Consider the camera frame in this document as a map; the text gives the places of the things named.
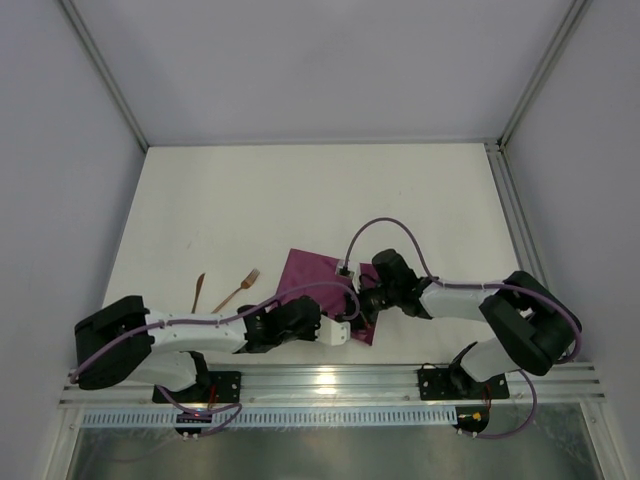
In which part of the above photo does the purple cloth napkin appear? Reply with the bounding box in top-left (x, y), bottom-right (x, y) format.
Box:
top-left (276, 249), bottom-right (379, 320)

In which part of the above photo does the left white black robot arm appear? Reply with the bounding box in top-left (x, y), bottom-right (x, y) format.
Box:
top-left (71, 295), bottom-right (322, 393)

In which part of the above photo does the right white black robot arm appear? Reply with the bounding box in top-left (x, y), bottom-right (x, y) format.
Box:
top-left (358, 249), bottom-right (582, 398)

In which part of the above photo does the copper fork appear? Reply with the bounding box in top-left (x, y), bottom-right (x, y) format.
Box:
top-left (212, 268), bottom-right (260, 313)

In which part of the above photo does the copper knife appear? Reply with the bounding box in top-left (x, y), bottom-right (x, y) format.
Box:
top-left (191, 272), bottom-right (206, 313)

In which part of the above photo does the left black controller board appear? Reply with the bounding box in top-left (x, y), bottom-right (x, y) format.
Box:
top-left (174, 411), bottom-right (212, 437)

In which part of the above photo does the black controller board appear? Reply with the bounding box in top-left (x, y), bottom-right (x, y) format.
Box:
top-left (454, 408), bottom-right (490, 436)
top-left (174, 411), bottom-right (212, 437)

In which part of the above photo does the right black controller board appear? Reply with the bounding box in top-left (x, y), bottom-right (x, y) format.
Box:
top-left (454, 408), bottom-right (490, 436)

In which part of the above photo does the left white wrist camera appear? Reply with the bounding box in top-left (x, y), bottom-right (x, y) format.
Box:
top-left (316, 316), bottom-right (351, 347)

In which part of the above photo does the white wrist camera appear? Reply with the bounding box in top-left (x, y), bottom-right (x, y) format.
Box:
top-left (335, 259), bottom-right (361, 292)
top-left (316, 316), bottom-right (351, 347)

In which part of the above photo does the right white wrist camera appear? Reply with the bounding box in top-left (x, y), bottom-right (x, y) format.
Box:
top-left (335, 259), bottom-right (361, 292)

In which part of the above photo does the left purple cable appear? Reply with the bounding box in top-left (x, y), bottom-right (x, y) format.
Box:
top-left (69, 282), bottom-right (362, 385)

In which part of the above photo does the purple cable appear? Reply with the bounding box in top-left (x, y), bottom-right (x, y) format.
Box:
top-left (342, 217), bottom-right (584, 364)
top-left (69, 282), bottom-right (362, 385)

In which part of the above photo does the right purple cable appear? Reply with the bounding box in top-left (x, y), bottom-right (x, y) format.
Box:
top-left (342, 217), bottom-right (584, 364)

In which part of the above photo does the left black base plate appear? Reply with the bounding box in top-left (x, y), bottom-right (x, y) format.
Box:
top-left (169, 371), bottom-right (242, 404)

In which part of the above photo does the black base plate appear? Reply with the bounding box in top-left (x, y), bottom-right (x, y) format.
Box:
top-left (416, 364), bottom-right (510, 401)
top-left (169, 371), bottom-right (242, 404)

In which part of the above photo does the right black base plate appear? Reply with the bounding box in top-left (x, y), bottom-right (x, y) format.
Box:
top-left (416, 364), bottom-right (510, 401)

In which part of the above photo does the right aluminium side rail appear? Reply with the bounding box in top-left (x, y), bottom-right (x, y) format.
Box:
top-left (485, 140), bottom-right (548, 286)

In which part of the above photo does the slotted grey cable duct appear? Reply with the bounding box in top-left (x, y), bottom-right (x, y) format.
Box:
top-left (81, 405), bottom-right (456, 428)

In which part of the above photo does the right aluminium corner post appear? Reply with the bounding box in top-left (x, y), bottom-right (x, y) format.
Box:
top-left (497, 0), bottom-right (592, 150)

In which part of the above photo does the aluminium corner post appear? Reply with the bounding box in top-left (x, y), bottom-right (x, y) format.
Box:
top-left (56, 0), bottom-right (150, 153)
top-left (497, 0), bottom-right (592, 150)

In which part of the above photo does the left aluminium corner post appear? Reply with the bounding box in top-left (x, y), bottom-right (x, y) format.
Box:
top-left (56, 0), bottom-right (150, 153)

